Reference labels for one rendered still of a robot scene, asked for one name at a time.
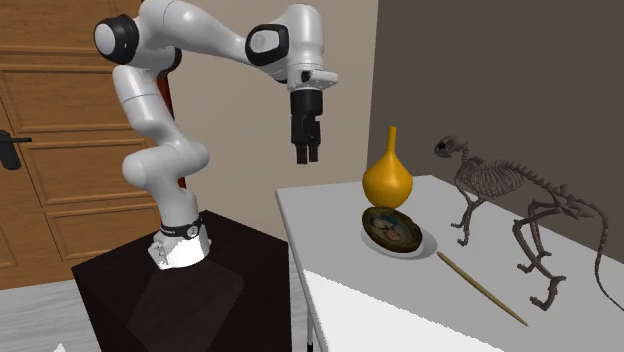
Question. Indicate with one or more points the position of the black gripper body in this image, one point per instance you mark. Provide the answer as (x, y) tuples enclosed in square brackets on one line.
[(305, 105)]

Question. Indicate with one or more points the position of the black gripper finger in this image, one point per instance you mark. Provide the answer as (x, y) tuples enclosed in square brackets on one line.
[(314, 141), (302, 146)]

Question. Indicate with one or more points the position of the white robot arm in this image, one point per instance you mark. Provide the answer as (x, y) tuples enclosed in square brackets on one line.
[(161, 124)]

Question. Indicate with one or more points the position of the yellow bulb vase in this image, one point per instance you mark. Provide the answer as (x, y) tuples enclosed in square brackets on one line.
[(387, 180)]

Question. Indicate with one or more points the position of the white table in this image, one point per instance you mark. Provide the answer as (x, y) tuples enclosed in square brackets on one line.
[(341, 253)]

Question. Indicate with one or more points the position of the round framed portrait plate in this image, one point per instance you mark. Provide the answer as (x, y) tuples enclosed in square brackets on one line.
[(391, 229)]

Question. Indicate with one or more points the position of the dark robot stand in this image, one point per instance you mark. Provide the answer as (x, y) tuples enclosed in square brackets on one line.
[(229, 297)]

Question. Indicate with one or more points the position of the grey animal skeleton figure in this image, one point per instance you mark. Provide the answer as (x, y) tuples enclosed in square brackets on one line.
[(492, 178)]

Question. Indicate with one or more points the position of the thin wooden stick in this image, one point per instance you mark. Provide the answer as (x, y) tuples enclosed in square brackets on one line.
[(480, 287)]

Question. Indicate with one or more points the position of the brown wooden door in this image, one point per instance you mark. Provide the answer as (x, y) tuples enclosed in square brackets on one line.
[(73, 161)]

